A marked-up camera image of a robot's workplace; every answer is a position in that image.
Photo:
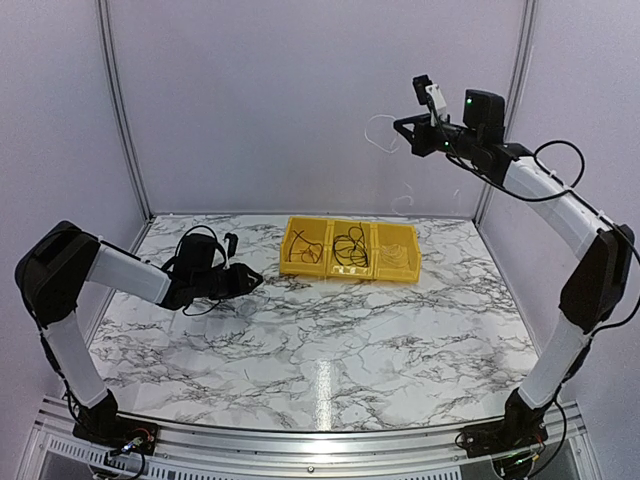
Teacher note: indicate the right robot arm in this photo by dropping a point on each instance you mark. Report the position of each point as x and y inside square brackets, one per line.
[604, 250]

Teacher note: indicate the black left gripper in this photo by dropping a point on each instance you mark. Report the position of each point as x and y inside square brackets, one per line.
[239, 282]

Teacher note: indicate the aluminium front rail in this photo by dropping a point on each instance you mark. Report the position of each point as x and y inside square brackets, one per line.
[184, 451]

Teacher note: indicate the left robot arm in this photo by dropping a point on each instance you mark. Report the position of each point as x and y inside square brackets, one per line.
[52, 274]

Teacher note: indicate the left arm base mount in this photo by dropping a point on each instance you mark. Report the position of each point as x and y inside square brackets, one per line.
[121, 432]

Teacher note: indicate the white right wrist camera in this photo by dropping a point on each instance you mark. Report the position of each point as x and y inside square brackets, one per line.
[430, 95]

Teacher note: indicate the yellow bin middle compartment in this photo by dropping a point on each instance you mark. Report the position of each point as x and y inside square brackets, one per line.
[351, 251]

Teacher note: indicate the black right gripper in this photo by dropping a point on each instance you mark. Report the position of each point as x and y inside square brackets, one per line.
[418, 140]

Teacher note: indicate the yellow bin left compartment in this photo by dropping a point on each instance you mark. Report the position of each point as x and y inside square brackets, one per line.
[304, 249]

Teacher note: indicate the aluminium frame left rear post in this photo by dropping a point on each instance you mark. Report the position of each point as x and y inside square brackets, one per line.
[117, 98]

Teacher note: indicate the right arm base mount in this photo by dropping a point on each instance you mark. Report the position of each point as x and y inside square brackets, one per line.
[499, 436]

